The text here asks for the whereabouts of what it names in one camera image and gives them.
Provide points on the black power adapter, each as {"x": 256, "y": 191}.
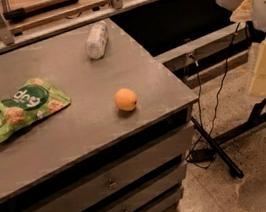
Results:
{"x": 202, "y": 155}

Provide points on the grey drawer cabinet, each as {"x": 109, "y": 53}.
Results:
{"x": 92, "y": 156}

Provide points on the green snack bag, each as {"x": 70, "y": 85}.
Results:
{"x": 35, "y": 100}

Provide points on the clear plastic water bottle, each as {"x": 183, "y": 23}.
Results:
{"x": 97, "y": 40}

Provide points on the orange fruit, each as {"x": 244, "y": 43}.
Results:
{"x": 125, "y": 99}

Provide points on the black stand frame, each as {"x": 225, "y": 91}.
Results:
{"x": 256, "y": 118}

